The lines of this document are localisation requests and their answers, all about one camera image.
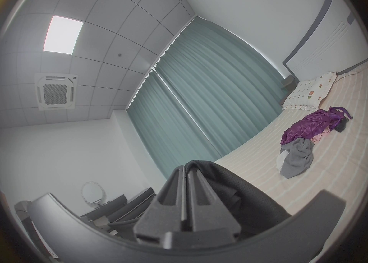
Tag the purple satin garment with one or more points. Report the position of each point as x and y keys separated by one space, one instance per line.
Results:
x=307 y=126

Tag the pink garment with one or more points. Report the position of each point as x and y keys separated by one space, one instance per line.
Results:
x=319 y=136

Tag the grey garment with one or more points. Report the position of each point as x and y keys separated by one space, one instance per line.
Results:
x=299 y=158

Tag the white printed pillow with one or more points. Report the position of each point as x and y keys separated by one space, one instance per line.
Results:
x=310 y=92

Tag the blue-green curtain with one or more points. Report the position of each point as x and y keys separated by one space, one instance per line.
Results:
x=161 y=129
x=218 y=83

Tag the dark chest of drawers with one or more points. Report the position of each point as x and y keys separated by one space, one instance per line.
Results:
x=129 y=207

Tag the white garment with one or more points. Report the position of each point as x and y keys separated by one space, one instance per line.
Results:
x=280 y=161

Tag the small black garment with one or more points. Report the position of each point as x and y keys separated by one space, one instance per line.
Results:
x=341 y=125

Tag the black T-shirt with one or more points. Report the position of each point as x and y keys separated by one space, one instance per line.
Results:
x=244 y=198

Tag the grey bedside table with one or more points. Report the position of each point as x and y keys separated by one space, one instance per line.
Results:
x=290 y=82

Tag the bed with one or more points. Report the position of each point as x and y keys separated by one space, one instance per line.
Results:
x=330 y=169

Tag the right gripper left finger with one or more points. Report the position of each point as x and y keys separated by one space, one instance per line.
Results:
x=169 y=207

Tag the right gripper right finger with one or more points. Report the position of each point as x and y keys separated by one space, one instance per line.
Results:
x=204 y=210

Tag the white air conditioner vent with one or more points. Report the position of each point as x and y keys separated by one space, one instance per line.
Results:
x=56 y=92

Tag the square light panel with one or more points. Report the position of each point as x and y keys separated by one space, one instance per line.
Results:
x=63 y=34

